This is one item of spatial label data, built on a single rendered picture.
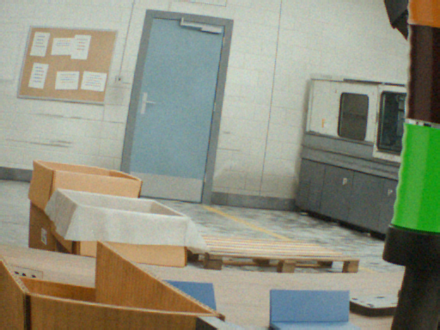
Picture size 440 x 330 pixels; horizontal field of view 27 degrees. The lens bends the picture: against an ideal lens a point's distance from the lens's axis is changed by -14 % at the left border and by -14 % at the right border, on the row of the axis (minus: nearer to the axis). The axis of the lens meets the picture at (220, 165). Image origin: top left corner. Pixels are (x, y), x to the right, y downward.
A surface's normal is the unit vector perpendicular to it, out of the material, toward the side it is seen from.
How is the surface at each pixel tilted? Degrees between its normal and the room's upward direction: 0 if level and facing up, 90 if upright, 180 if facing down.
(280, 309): 60
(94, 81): 90
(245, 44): 90
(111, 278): 90
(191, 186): 90
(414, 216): 104
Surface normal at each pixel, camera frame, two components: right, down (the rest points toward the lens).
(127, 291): -0.92, -0.10
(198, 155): 0.32, 0.09
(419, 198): -0.67, 0.20
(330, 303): 0.27, -0.43
